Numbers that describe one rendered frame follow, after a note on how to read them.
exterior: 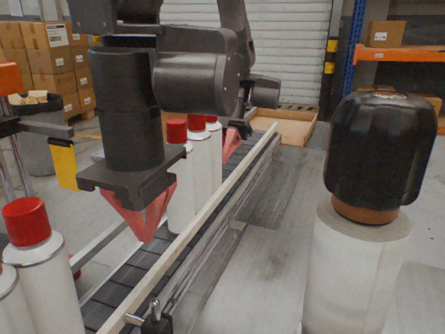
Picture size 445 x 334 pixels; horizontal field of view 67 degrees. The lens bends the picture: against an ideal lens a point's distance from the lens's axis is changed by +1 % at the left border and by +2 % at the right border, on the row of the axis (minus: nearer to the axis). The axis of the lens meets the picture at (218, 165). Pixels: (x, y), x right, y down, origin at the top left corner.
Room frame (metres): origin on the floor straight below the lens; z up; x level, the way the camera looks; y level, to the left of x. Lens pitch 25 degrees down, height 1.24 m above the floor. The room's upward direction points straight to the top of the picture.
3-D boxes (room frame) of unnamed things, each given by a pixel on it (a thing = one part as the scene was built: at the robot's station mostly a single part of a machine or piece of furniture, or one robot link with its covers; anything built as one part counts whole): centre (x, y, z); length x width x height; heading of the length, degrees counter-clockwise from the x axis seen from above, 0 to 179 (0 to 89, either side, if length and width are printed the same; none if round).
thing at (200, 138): (0.58, 0.04, 0.98); 0.05 x 0.05 x 0.20
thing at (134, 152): (0.30, 0.08, 1.13); 0.10 x 0.07 x 0.07; 158
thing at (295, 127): (1.23, -0.23, 0.85); 0.30 x 0.26 x 0.04; 158
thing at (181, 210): (0.51, 0.07, 0.98); 0.05 x 0.05 x 0.20
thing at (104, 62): (0.30, 0.08, 1.19); 0.07 x 0.06 x 0.07; 74
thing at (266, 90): (0.78, -0.09, 1.10); 0.11 x 0.09 x 0.12; 74
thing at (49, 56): (4.25, 2.02, 0.57); 1.20 x 0.85 x 1.14; 166
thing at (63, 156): (0.32, 0.16, 1.09); 0.03 x 0.01 x 0.06; 68
